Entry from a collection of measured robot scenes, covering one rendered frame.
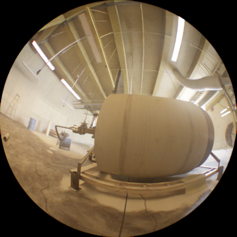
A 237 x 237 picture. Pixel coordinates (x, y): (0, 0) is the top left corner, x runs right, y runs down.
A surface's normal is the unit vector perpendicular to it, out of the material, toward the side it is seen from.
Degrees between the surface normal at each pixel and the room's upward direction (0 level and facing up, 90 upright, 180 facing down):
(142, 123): 91
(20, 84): 90
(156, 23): 180
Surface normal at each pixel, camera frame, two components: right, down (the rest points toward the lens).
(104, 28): -0.14, 0.93
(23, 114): 0.98, 0.07
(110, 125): -0.17, -0.31
